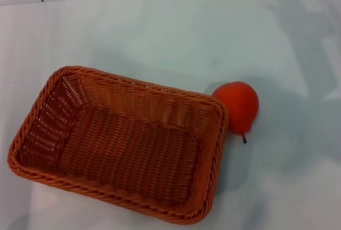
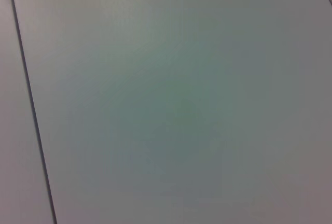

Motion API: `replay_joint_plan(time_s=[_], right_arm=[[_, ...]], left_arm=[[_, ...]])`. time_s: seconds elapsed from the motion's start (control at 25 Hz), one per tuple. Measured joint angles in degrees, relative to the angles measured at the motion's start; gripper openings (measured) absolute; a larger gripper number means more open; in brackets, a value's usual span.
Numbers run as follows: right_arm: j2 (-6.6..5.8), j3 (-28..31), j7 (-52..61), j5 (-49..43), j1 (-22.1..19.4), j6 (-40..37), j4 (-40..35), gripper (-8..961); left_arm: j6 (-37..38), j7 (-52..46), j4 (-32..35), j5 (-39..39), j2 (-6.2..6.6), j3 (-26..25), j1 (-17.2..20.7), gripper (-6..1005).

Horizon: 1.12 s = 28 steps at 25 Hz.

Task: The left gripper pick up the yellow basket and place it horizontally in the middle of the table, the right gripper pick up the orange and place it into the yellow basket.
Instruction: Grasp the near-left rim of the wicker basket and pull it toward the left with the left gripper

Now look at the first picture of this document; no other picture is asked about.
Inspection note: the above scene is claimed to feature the orange plastic pear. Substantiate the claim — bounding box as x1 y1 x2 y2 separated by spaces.
212 80 260 144

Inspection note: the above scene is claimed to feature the orange woven plastic basket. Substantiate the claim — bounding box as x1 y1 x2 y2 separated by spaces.
7 65 230 226

